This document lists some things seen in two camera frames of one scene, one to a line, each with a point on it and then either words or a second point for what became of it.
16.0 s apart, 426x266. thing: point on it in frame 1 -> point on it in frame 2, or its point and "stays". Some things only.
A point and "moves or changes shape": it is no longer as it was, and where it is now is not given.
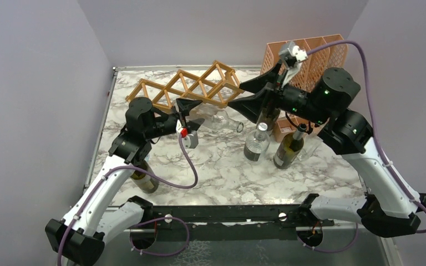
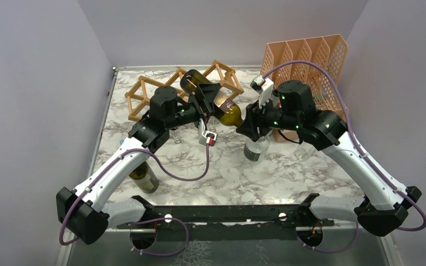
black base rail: [224, 223] stays
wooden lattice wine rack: [219, 86] stays
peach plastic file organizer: [306, 77] stays
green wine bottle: [268, 115] moves or changes shape
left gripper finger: [184, 105] -> [209, 92]
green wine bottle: [147, 183] stays
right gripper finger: [252, 106] -> [252, 127]
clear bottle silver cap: [257, 143] stays
